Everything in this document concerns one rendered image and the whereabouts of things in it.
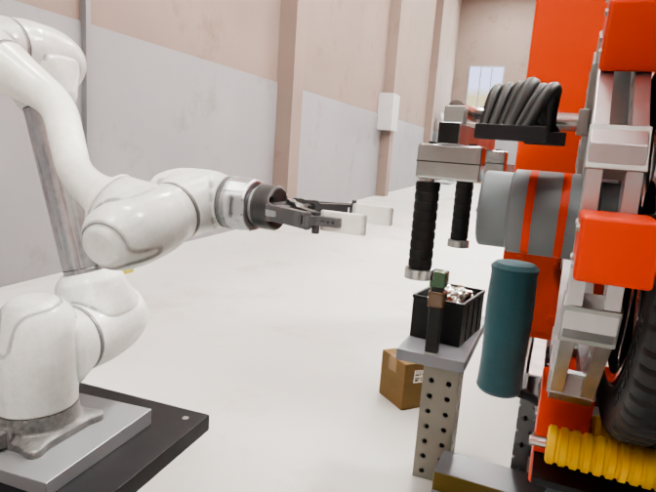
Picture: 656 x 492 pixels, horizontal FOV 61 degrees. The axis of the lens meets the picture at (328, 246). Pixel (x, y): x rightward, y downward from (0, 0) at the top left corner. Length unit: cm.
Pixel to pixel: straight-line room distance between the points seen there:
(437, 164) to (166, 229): 41
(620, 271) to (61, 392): 100
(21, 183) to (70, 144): 273
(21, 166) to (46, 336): 260
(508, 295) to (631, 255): 49
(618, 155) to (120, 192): 66
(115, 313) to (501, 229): 84
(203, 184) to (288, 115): 559
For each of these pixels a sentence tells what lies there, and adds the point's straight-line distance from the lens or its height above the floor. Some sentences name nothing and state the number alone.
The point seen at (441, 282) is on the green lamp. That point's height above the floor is 64.
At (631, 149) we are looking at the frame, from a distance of 72.
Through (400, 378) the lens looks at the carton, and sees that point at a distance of 210.
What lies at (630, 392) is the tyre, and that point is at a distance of 78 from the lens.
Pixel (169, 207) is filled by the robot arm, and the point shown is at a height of 83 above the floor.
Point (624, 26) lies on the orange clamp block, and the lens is 79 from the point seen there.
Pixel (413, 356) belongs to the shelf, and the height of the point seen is 44.
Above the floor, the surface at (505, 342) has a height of 59.
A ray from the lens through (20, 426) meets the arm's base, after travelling 125.
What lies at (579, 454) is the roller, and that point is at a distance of 94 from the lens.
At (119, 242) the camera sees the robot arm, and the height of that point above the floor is 78.
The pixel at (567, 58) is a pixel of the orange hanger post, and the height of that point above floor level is 116.
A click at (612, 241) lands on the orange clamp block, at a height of 86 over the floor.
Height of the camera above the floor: 94
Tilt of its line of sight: 10 degrees down
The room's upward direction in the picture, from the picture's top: 4 degrees clockwise
